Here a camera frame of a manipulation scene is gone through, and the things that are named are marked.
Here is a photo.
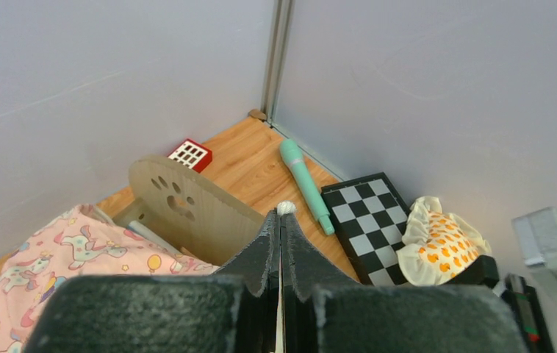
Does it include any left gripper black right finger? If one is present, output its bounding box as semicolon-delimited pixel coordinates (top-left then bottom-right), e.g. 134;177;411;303
281;214;526;352

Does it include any red white grid block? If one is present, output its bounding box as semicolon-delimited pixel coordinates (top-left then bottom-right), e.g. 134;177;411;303
168;139;213;173

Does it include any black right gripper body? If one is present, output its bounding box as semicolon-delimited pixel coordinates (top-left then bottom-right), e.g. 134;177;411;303
446;255;499;289

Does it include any wooden striped pet bed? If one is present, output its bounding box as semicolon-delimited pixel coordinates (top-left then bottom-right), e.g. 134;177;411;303
113;155;264;265

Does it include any pink unicorn drawstring bag blanket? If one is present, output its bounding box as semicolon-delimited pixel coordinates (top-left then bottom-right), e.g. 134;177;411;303
0;204;221;352

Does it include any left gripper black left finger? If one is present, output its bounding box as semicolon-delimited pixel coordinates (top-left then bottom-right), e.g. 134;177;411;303
24;211;280;352

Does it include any black and silver chessboard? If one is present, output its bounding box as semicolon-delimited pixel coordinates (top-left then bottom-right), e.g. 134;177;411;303
321;173;409;286

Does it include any mint green massager wand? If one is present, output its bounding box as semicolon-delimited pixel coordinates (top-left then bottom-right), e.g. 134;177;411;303
279;139;335;235

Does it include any orange duck print pillow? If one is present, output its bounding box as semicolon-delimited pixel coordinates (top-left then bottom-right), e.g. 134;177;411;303
396;196;492;286

